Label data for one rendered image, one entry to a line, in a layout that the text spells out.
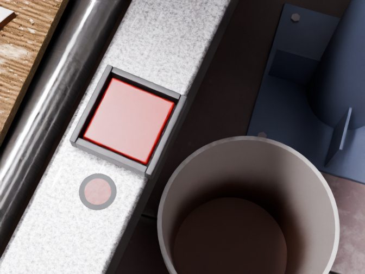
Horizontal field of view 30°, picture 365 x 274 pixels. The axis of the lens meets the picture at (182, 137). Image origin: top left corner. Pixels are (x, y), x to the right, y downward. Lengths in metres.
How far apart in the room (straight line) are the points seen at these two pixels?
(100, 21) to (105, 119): 0.10
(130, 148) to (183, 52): 0.11
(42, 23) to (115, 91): 0.09
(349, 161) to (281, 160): 0.37
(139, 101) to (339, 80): 0.84
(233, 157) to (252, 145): 0.07
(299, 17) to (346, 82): 0.34
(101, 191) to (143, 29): 0.15
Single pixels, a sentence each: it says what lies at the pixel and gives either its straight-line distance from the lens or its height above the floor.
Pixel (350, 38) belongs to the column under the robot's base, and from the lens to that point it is 1.26.
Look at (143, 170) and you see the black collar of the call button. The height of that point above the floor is 0.93.
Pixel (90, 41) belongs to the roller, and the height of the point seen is 0.91.
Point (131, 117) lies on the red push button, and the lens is 0.58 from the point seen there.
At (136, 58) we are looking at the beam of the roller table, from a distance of 0.61.
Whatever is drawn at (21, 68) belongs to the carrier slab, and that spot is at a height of 0.94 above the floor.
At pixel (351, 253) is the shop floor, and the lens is 1.54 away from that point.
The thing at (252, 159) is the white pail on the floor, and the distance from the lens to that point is 1.26.
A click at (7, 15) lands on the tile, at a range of 0.61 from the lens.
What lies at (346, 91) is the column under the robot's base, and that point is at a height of 0.21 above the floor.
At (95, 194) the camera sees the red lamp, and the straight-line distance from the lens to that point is 0.58.
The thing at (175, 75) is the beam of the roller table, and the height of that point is 0.91.
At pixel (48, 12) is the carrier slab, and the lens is 0.62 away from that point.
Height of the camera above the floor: 1.48
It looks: 73 degrees down
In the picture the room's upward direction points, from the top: 3 degrees clockwise
